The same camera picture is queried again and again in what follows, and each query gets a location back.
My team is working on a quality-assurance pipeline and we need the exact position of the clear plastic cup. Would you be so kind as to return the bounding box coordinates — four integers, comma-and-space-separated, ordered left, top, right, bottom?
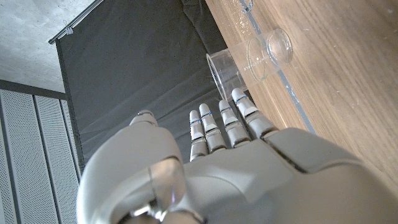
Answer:
206, 27, 294, 101

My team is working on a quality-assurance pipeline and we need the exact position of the black backdrop curtain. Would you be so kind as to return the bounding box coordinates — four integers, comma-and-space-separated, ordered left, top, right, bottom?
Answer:
55, 0, 249, 175

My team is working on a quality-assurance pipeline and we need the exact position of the black backdrop stand pole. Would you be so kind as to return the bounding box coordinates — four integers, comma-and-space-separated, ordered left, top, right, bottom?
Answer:
48, 0, 105, 45

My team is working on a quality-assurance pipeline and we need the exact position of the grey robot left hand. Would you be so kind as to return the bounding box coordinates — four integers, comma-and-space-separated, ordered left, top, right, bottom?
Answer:
76, 87, 398, 224

